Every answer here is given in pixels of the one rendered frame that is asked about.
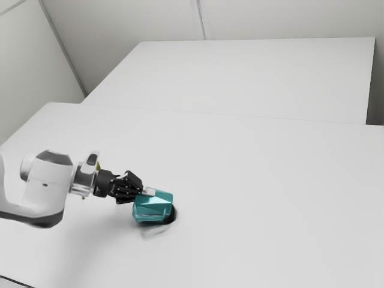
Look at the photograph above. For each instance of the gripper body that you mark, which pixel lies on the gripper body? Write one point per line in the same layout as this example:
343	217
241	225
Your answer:
104	183

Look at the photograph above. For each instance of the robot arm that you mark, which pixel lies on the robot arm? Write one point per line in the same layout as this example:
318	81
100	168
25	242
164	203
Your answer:
45	189

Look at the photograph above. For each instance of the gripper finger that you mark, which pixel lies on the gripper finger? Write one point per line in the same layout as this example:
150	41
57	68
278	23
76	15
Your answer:
124	195
135	181

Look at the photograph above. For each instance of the teal faceted mug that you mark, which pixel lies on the teal faceted mug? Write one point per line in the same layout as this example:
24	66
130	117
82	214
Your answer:
153	207

